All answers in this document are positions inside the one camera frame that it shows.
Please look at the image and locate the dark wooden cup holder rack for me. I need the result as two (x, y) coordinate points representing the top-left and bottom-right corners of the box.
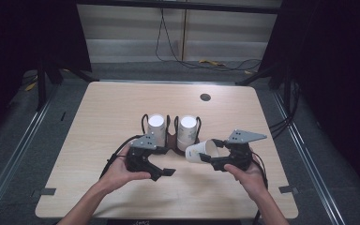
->
(141, 112), (203, 157)

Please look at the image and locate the black curtain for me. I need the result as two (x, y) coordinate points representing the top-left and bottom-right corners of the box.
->
(0, 0), (93, 140)
(258, 0), (360, 203)

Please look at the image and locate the black metal stand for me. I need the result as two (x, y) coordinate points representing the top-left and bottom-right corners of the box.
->
(235, 60), (295, 111)
(36, 54), (92, 113)

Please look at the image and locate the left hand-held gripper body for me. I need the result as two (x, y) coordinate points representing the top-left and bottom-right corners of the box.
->
(126, 133), (158, 173)

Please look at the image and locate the black floor cable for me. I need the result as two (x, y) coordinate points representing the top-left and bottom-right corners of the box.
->
(155, 7), (263, 72)

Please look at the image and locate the metal floor rail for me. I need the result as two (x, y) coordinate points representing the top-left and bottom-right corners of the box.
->
(0, 83), (60, 218)
(271, 89), (347, 225)

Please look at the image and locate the stack of white paper cups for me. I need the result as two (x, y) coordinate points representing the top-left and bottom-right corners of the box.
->
(146, 113), (167, 148)
(176, 115), (199, 153)

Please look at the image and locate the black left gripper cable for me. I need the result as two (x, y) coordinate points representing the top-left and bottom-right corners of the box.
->
(98, 134), (145, 180)

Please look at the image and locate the person's right hand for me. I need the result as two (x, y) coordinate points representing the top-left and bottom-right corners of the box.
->
(223, 161), (268, 202)

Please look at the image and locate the grey tape strip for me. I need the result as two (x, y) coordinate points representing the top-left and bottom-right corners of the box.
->
(277, 185), (299, 195)
(39, 187), (57, 196)

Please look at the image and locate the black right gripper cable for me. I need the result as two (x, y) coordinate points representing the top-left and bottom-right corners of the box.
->
(248, 151), (270, 225)

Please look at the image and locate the single white paper cup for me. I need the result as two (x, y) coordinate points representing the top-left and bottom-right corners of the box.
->
(185, 139), (220, 165)

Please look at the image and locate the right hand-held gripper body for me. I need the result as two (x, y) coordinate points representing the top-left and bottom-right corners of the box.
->
(224, 128), (268, 173)

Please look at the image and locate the yellow floor tape scrap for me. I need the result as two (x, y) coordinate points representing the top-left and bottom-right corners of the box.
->
(198, 58), (227, 68)
(24, 81), (38, 93)

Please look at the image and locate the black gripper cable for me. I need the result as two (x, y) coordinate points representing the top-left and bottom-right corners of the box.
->
(98, 134), (145, 180)
(248, 151), (270, 225)

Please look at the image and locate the black cable bundle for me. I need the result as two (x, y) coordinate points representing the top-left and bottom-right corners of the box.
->
(268, 79), (302, 140)

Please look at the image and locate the person's left hand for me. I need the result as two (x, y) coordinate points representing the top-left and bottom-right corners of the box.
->
(100, 144), (153, 193)

